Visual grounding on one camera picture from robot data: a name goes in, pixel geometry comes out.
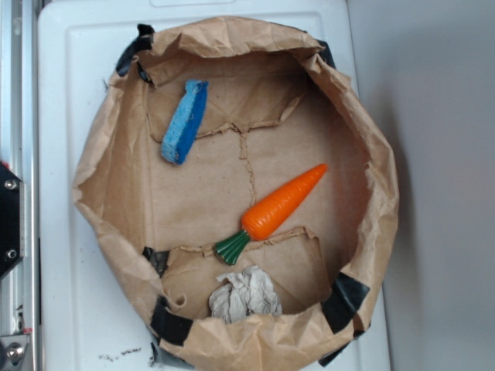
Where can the blue sponge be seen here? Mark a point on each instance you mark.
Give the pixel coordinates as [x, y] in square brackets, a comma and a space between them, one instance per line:
[185, 122]

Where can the brown paper lined bin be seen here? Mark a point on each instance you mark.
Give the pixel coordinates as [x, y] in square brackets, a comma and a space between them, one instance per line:
[275, 109]

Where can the orange toy carrot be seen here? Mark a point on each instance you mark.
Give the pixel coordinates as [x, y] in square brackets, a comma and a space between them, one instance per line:
[261, 220]

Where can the crumpled grey paper towel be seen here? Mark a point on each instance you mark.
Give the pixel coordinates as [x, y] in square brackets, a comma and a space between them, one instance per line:
[250, 292]

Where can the white plastic tray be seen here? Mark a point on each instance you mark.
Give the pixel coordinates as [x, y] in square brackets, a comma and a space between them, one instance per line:
[88, 323]

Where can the black mounting bracket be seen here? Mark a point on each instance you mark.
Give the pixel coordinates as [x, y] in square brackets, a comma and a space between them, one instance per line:
[12, 220]

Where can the aluminium frame rail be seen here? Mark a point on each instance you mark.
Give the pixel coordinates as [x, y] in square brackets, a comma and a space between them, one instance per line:
[21, 333]

